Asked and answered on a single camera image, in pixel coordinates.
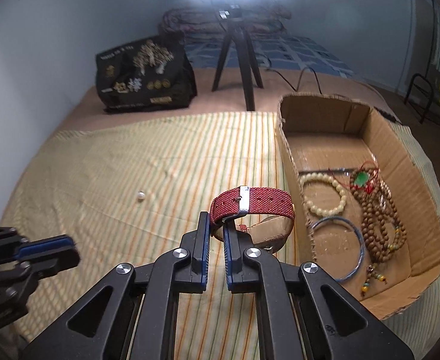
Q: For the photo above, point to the black tripod stand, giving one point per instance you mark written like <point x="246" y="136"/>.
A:
<point x="236" y="33"/>

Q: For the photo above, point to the folded floral quilt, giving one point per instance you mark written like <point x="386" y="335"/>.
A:
<point x="261" y="19"/>

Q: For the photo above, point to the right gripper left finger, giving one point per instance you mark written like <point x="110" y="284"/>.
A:
<point x="131" y="313"/>

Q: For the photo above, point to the black clothes rack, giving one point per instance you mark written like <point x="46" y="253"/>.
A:
<point x="423" y="79"/>

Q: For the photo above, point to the black snack bag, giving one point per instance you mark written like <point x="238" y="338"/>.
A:
<point x="151" y="74"/>

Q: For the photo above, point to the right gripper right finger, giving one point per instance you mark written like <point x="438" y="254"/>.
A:
<point x="301" y="311"/>

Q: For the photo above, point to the blue checkered bed sheet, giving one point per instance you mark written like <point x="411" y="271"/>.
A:
<point x="280" y="51"/>

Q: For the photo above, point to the brown wooden bead mala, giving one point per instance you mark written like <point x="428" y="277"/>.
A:
<point x="381" y="227"/>

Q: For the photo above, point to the cardboard box tray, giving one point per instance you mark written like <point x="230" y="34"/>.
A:
<point x="315" y="132"/>

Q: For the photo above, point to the red strap wristwatch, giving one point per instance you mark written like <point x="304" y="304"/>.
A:
<point x="274" y="204"/>

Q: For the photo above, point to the dark thin bangle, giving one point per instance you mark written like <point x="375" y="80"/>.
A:
<point x="338" y="247"/>

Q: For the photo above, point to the yellow striped cloth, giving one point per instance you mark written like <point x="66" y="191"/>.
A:
<point x="85" y="184"/>

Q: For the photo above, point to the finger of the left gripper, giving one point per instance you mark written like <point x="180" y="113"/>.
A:
<point x="43" y="265"/>
<point x="42" y="246"/>

